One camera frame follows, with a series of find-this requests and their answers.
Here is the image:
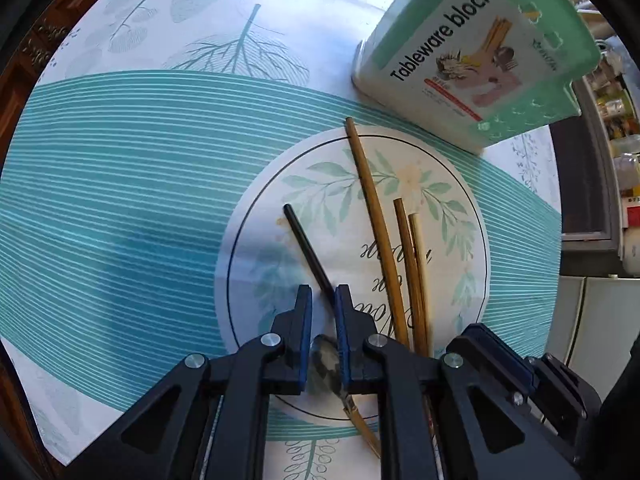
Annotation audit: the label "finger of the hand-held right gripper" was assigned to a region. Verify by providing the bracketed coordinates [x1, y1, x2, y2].
[446, 323, 540, 403]
[525, 354, 603, 421]

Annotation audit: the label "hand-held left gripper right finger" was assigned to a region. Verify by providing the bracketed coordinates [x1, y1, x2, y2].
[334, 284, 581, 480]

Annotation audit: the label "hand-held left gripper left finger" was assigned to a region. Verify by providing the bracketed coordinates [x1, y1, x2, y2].
[65, 284, 314, 480]

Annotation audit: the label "metal spoon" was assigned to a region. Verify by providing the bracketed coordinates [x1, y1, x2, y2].
[311, 334, 351, 401]

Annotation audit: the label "brown wooden chopstick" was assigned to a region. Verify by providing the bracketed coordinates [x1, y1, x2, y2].
[344, 116, 412, 348]
[392, 198, 426, 356]

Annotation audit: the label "green plastic utensil holder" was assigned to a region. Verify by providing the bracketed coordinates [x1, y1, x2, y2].
[350, 0, 603, 156]

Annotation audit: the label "white refrigerator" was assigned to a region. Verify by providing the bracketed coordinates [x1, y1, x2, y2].
[542, 275, 640, 376]

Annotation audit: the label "grey built-in appliance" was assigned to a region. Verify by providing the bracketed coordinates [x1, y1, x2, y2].
[550, 75, 621, 253]

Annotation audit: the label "teal leaf print tablecloth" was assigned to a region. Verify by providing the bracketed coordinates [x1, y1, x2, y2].
[0, 0, 563, 480]

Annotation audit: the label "brown wooden kitchen cabinets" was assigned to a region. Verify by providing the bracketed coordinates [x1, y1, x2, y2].
[0, 0, 81, 86]

